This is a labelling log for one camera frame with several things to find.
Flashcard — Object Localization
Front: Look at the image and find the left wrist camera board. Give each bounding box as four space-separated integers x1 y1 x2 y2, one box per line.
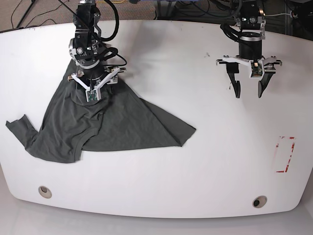
250 60 264 78

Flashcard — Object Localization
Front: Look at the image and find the red tape marking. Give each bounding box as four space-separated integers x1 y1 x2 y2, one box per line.
273 136 296 173

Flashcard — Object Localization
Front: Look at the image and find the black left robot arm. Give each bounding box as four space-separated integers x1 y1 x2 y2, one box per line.
216 0 282 98

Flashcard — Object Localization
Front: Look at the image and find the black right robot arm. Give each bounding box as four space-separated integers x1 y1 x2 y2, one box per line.
67 0 126 102

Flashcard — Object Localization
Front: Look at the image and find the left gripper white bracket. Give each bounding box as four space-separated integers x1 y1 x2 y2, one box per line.
216 55 282 98

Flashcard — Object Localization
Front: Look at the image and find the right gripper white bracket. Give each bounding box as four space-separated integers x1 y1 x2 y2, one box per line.
67 66 126 92

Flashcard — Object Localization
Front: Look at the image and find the dark grey t-shirt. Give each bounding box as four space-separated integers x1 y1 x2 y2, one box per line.
6 62 195 164

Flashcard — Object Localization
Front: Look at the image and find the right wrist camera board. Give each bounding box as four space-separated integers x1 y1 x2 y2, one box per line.
86 89 101 102

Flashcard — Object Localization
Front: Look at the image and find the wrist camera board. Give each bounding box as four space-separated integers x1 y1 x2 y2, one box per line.
250 60 264 78
86 89 101 102

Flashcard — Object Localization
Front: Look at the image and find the right table grommet hole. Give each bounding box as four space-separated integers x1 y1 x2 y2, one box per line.
252 195 267 209

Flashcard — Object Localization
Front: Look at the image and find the table grommet hole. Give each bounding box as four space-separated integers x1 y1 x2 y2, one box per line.
38 186 52 199
252 195 267 209

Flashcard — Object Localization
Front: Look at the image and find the left table grommet hole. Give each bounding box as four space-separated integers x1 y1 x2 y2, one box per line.
38 186 52 199

